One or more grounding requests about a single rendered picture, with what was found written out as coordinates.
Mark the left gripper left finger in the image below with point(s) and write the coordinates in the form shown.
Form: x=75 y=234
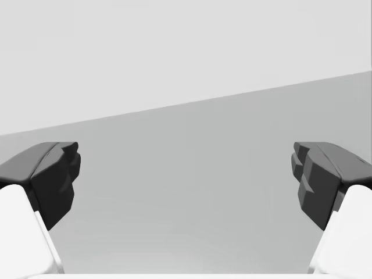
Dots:
x=43 y=186

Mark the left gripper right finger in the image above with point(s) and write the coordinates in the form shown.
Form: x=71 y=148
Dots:
x=322 y=186

